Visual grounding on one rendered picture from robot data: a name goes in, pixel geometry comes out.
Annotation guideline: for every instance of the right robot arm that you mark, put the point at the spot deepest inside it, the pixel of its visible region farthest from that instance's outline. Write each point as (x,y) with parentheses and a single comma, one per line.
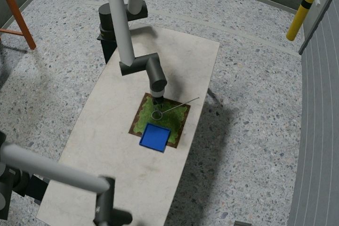
(16,165)

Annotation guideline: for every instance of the green grass mat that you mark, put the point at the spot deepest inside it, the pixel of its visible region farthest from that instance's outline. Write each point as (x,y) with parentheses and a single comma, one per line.
(173,119)

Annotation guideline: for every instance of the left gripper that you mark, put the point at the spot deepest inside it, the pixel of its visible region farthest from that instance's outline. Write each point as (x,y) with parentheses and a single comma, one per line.
(157,98)

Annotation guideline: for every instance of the blue tray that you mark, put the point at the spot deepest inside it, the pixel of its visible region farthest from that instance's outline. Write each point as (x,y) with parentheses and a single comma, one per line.
(154,137)

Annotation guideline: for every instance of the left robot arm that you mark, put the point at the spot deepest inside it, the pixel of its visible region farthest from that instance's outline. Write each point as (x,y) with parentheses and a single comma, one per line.
(114,18)

